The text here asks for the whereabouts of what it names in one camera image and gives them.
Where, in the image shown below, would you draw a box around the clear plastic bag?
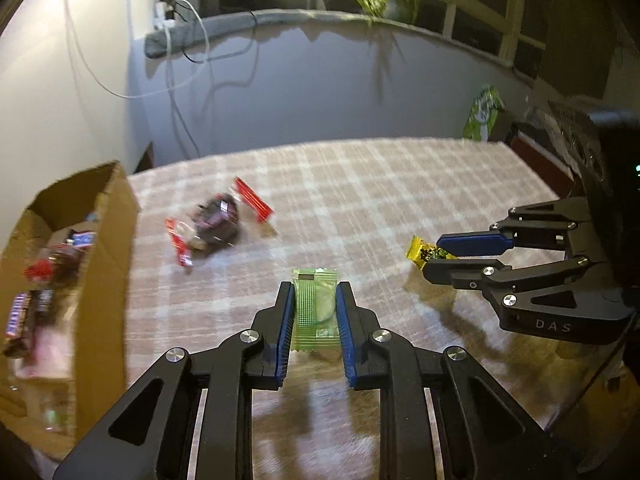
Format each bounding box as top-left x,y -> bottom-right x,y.
10,330 -> 76,431

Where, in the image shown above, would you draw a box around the white wall charger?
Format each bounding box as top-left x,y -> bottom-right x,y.
152,0 -> 178,31

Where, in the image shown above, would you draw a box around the green printed bag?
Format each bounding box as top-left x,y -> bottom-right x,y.
462,85 -> 506,142

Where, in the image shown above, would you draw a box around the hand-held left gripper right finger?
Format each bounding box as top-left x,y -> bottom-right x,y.
336,282 -> 578,480

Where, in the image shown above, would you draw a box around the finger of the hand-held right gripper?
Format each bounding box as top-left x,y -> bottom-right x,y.
422,257 -> 633,346
437,197 -> 601,257

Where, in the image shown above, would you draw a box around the yellow snack packet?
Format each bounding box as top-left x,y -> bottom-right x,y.
404,235 -> 458,271

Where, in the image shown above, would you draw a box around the brown chocolate bar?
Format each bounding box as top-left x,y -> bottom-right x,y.
2,290 -> 58,358
62,229 -> 98,251

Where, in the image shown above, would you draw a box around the cardboard box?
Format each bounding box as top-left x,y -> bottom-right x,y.
0,160 -> 141,461

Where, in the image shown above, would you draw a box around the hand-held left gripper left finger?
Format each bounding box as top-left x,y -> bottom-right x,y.
52,282 -> 296,480

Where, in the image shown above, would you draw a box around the green snack packet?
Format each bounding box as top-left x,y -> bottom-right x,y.
291,268 -> 343,353

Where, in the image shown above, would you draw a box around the dark red furniture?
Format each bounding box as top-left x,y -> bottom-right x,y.
505,120 -> 576,198

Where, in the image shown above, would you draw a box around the white window frame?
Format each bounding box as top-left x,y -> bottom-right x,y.
165,0 -> 551,81

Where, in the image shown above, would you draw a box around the dark candy bag red ends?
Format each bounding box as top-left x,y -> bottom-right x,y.
22,242 -> 83,291
165,176 -> 275,268

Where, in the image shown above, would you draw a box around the white cable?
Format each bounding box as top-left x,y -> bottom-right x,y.
62,0 -> 211,101

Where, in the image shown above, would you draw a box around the grey windowsill cushion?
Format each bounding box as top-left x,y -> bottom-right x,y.
144,8 -> 521,78

